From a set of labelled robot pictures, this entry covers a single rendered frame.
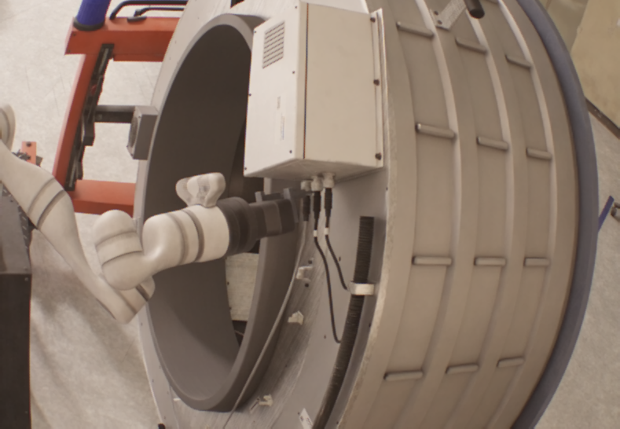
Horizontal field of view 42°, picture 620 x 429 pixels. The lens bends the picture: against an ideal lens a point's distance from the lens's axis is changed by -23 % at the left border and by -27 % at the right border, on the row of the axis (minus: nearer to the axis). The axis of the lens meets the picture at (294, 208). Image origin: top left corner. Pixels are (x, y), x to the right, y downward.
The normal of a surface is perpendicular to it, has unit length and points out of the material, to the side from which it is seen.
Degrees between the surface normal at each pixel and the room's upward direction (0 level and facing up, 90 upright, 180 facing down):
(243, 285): 27
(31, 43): 0
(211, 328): 8
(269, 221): 47
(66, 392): 0
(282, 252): 55
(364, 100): 43
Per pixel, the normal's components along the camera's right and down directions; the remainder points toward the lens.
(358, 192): -0.92, -0.07
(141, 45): 0.24, 0.66
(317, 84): 0.40, -0.10
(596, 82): -0.55, 0.36
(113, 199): 0.31, -0.74
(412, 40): 0.38, -0.41
